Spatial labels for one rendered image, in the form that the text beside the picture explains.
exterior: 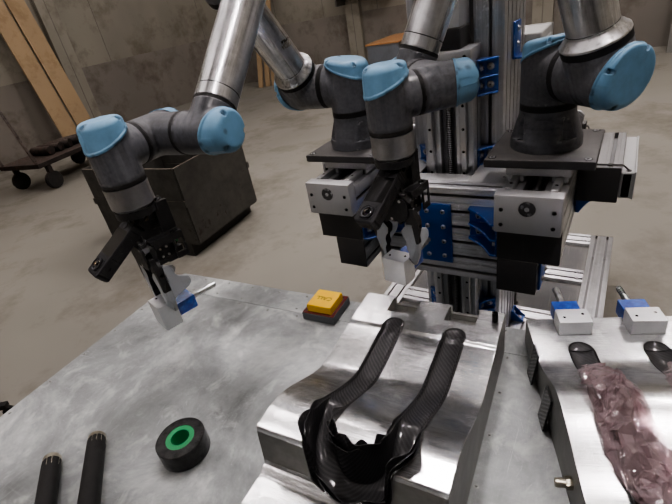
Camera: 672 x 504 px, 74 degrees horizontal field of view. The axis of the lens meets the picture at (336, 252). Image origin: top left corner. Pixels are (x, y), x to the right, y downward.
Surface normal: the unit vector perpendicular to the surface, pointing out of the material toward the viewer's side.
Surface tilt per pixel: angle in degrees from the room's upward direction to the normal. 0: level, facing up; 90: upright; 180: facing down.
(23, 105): 90
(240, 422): 0
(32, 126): 90
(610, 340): 0
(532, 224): 90
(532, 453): 0
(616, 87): 97
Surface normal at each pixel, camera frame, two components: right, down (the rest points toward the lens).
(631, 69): 0.34, 0.53
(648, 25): -0.50, 0.50
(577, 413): -0.19, -0.76
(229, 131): 0.89, 0.09
